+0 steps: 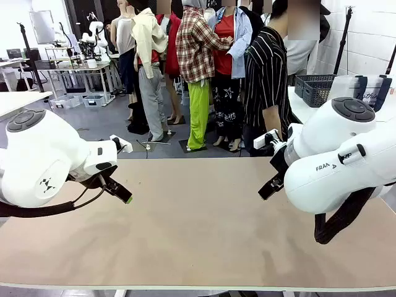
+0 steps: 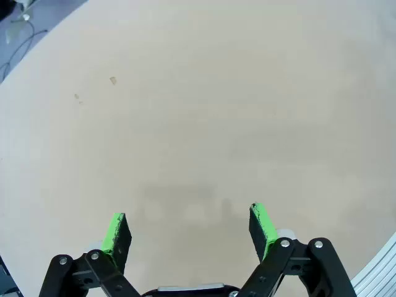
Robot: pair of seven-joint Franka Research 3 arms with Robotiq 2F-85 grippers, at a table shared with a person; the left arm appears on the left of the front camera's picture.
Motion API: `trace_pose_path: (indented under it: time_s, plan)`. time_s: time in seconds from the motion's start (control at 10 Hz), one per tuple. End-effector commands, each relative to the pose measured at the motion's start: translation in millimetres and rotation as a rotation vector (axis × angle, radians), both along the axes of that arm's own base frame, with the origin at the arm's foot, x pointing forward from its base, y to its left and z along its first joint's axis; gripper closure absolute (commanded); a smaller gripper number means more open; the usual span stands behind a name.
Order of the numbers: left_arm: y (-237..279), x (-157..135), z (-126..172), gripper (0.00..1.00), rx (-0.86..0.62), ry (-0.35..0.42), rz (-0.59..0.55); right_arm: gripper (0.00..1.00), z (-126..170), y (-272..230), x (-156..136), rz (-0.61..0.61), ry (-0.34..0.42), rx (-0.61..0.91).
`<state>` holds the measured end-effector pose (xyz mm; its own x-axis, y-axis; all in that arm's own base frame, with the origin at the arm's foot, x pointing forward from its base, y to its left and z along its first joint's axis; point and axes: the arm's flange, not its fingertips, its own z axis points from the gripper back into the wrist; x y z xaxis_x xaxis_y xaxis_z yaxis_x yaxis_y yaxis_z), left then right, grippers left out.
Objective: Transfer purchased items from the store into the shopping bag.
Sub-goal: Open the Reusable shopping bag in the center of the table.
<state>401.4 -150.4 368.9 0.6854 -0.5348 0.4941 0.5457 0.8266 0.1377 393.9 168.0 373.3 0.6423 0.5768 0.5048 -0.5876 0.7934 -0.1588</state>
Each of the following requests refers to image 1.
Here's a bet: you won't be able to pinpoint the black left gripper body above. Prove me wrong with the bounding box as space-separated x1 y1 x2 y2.
67 166 119 190

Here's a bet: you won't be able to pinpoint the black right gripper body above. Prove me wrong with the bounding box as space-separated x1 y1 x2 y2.
270 144 291 184

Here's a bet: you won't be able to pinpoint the person's right forearm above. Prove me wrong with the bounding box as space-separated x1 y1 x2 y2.
262 104 285 140

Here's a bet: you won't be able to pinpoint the person in striped shirt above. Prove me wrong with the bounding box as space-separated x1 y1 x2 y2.
242 0 321 158

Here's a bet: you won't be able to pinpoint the clear storage bin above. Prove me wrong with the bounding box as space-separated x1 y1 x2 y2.
82 94 110 108
49 93 82 110

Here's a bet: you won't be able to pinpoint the white side table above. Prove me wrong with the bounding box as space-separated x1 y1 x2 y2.
0 90 54 119

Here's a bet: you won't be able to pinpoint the background work desk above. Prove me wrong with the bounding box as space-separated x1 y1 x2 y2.
39 57 116 100

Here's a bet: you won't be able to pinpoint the mannequin red shirt blue overshirt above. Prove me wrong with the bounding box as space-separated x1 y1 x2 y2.
206 0 254 149

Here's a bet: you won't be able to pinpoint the mannequin with cream jacket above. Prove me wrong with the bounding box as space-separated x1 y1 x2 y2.
129 0 171 143

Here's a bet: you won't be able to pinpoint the black tripod slim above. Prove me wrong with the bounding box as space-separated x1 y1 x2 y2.
332 5 356 75

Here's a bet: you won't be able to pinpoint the mannequin plaid shirt green pants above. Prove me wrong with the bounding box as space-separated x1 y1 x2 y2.
175 0 231 152

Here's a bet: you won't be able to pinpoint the black tripod with thick pole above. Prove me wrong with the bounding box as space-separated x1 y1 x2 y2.
16 22 46 93

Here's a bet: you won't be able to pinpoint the mannequin with white tank top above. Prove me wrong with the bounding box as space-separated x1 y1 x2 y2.
110 0 150 136

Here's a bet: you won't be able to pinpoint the mannequin with red jacket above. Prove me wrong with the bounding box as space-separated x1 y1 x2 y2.
155 0 187 125

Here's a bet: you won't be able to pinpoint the white board on stand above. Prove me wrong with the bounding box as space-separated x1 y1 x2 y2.
28 10 56 45

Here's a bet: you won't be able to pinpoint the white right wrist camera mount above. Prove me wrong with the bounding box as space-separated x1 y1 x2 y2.
253 129 288 153

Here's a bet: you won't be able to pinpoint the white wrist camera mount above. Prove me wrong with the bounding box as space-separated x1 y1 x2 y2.
253 129 288 153
109 134 134 154

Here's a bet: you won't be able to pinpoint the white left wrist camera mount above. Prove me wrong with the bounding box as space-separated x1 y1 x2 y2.
109 134 134 154

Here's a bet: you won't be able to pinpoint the black left arm cable sleeve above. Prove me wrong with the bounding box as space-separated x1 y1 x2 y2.
0 174 108 218

